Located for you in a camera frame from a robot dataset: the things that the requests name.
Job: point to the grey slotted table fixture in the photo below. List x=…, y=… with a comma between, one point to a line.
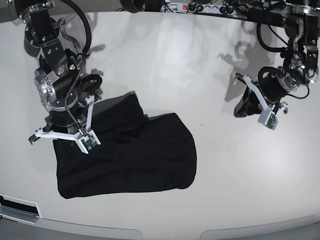
x=19, y=209

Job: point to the black t-shirt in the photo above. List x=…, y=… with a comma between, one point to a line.
x=136, y=154

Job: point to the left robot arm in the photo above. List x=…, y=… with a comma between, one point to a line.
x=300, y=21

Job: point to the white power strip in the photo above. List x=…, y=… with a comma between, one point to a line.
x=212, y=7

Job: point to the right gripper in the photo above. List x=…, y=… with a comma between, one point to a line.
x=59, y=119

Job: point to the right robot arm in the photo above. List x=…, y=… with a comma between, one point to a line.
x=63, y=90

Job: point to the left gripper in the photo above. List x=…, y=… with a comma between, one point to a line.
x=269, y=86

